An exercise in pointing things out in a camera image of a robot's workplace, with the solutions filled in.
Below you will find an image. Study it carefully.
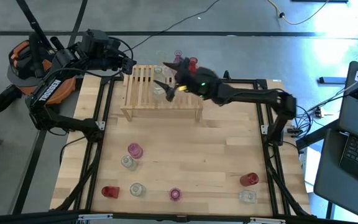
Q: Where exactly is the beige floor cable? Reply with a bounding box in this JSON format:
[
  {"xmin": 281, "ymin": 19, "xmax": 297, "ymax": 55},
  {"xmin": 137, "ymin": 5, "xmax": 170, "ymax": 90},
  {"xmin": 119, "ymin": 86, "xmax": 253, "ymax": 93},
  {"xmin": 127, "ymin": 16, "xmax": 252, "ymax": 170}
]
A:
[{"xmin": 265, "ymin": 0, "xmax": 331, "ymax": 26}]

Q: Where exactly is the clear diamond-pattern glass vase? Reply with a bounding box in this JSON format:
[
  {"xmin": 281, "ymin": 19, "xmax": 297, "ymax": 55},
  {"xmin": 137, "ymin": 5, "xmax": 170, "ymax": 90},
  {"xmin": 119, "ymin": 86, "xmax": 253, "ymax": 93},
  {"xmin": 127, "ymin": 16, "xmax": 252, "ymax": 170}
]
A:
[{"xmin": 129, "ymin": 182, "xmax": 146, "ymax": 197}]

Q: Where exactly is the clear square glass vase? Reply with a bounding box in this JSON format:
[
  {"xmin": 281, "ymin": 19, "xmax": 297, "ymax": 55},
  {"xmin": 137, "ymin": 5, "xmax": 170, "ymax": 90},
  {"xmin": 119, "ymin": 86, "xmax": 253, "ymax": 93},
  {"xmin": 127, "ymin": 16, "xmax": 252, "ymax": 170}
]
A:
[{"xmin": 239, "ymin": 189, "xmax": 258, "ymax": 205}]

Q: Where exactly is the black stand foot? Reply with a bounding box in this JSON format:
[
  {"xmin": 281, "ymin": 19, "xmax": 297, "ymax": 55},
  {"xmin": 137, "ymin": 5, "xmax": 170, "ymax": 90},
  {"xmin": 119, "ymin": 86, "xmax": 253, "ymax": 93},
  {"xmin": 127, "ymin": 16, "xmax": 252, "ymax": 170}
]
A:
[{"xmin": 318, "ymin": 76, "xmax": 349, "ymax": 85}]

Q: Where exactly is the black vacuum wand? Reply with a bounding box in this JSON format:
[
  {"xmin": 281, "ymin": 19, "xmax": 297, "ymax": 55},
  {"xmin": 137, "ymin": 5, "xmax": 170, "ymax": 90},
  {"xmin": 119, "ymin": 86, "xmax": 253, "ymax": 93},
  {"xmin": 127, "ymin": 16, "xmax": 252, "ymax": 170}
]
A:
[{"xmin": 16, "ymin": 0, "xmax": 48, "ymax": 50}]

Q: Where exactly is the clear wide-mouth textured vase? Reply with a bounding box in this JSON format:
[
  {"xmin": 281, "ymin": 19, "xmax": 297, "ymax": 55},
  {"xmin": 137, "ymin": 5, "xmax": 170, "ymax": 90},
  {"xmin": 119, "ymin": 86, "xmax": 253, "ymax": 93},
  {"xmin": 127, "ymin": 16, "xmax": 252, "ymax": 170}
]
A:
[{"xmin": 152, "ymin": 67, "xmax": 165, "ymax": 82}]

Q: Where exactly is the clear quilted round vase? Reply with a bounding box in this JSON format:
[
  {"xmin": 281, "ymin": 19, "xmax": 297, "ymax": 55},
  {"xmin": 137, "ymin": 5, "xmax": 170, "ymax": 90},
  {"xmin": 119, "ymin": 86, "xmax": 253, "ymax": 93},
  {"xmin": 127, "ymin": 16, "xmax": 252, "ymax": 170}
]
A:
[{"xmin": 152, "ymin": 83, "xmax": 167, "ymax": 102}]

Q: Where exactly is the red ribbed glass bottle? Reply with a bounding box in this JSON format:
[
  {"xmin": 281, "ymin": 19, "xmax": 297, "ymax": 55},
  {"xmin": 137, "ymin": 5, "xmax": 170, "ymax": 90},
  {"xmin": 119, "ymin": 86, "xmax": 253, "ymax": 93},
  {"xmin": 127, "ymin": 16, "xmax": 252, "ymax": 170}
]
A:
[{"xmin": 101, "ymin": 185, "xmax": 121, "ymax": 200}]

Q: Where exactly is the black aluminium table frame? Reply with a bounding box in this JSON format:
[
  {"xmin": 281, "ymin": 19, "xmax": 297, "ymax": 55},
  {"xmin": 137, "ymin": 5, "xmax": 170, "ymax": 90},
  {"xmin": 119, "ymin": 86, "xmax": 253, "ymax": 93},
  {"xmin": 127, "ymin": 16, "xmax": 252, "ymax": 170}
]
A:
[{"xmin": 53, "ymin": 70, "xmax": 316, "ymax": 218}]

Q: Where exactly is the red cylindrical glass vase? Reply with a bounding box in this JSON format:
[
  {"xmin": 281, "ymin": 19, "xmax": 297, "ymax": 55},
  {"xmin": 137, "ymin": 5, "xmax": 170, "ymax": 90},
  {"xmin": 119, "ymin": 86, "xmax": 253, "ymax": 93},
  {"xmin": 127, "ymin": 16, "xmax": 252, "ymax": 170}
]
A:
[{"xmin": 239, "ymin": 172, "xmax": 260, "ymax": 188}]

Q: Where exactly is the orange shop vacuum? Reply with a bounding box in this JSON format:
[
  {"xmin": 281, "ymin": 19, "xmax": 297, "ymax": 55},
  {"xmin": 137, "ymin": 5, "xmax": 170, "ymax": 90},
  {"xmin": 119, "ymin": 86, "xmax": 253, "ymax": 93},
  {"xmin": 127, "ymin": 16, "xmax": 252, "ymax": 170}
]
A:
[{"xmin": 0, "ymin": 32, "xmax": 82, "ymax": 114}]

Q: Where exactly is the pink long-neck glass vase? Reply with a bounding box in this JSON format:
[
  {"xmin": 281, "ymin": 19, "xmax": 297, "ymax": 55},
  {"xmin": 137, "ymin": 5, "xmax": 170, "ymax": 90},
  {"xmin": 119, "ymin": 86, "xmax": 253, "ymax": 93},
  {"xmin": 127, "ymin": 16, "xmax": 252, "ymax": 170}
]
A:
[{"xmin": 173, "ymin": 49, "xmax": 185, "ymax": 66}]

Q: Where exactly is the clear glass cup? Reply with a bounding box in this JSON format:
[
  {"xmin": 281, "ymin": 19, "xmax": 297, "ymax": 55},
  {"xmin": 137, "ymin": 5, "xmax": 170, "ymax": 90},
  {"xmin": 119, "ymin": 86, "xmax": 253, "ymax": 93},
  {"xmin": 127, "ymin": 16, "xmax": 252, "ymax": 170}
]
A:
[{"xmin": 121, "ymin": 155, "xmax": 138, "ymax": 171}]

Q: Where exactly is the wooden slatted shelf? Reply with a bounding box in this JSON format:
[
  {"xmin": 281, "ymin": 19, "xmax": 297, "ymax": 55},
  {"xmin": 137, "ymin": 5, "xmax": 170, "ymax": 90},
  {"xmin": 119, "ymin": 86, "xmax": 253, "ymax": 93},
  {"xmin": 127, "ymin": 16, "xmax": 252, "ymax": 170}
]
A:
[{"xmin": 119, "ymin": 64, "xmax": 204, "ymax": 123}]

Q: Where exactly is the pink wavy glass vase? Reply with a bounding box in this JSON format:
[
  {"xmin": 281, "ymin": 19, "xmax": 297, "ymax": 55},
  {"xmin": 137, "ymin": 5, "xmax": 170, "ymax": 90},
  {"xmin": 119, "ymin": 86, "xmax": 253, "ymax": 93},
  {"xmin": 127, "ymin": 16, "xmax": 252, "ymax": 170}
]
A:
[{"xmin": 168, "ymin": 187, "xmax": 183, "ymax": 202}]

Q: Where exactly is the silver frame plate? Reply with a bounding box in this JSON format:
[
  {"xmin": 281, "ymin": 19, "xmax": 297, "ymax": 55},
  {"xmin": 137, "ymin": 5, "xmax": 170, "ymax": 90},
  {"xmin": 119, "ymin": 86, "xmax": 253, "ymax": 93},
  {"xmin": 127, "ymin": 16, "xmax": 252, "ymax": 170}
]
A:
[
  {"xmin": 78, "ymin": 213, "xmax": 113, "ymax": 222},
  {"xmin": 249, "ymin": 217, "xmax": 287, "ymax": 224}
]

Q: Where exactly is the pink ribbed glass bottle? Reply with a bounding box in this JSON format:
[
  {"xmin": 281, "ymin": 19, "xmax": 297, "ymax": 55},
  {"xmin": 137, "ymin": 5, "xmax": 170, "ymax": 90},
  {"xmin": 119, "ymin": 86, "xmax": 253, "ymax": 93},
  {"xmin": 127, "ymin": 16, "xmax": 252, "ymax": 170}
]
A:
[{"xmin": 127, "ymin": 142, "xmax": 144, "ymax": 160}]

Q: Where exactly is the red flared glass vase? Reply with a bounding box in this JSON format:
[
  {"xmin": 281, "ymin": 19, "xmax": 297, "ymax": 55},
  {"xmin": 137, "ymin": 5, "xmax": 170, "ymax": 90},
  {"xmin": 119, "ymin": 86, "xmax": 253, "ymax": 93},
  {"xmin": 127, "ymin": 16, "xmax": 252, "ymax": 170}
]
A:
[{"xmin": 188, "ymin": 57, "xmax": 199, "ymax": 73}]

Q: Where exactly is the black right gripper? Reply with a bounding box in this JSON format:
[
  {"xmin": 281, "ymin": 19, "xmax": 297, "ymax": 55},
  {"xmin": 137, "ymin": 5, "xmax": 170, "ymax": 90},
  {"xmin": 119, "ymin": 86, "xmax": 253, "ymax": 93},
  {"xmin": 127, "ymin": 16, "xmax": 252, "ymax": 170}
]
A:
[{"xmin": 152, "ymin": 58, "xmax": 223, "ymax": 102}]

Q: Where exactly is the black floor cable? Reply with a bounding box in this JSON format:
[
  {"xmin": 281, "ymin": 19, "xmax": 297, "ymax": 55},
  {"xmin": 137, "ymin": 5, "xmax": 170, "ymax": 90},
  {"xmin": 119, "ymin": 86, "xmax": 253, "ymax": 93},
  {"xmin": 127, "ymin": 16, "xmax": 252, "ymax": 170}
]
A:
[{"xmin": 129, "ymin": 0, "xmax": 222, "ymax": 54}]

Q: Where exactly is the black cable bundle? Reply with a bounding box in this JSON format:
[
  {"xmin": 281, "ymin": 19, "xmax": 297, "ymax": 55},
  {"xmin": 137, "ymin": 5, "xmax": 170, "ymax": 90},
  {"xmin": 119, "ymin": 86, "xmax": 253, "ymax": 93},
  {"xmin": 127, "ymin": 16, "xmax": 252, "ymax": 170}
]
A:
[{"xmin": 290, "ymin": 105, "xmax": 326, "ymax": 138}]

